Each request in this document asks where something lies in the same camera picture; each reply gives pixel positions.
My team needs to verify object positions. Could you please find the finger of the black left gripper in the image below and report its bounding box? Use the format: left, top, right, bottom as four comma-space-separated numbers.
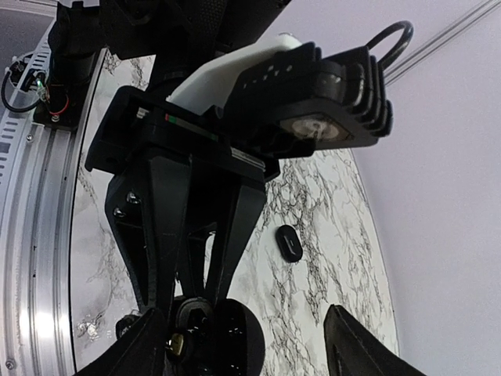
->
205, 179, 266, 303
105, 156, 196, 313

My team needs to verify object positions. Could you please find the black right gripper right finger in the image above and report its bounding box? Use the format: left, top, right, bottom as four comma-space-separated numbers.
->
325, 305, 424, 376

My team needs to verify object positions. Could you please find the black round disc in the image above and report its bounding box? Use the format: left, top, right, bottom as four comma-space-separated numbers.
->
166, 297, 265, 375

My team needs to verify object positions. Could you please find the black earbud charging case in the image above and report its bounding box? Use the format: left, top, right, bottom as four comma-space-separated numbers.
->
275, 225, 303, 263

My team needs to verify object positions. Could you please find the black earbud pair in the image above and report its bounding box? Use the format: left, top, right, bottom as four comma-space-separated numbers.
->
115, 314, 140, 339

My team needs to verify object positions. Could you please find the aluminium front rail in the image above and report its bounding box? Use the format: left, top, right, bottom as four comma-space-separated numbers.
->
0, 38, 106, 376

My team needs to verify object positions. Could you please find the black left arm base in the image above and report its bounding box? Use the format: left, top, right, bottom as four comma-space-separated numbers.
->
1, 52, 96, 132

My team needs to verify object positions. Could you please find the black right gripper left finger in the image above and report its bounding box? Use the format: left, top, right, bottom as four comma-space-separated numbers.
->
76, 309, 167, 376

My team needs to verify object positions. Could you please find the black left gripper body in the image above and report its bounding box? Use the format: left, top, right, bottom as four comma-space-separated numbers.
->
85, 86, 280, 183

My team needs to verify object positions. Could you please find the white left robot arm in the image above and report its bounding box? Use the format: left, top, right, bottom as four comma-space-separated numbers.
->
49, 1, 413, 315

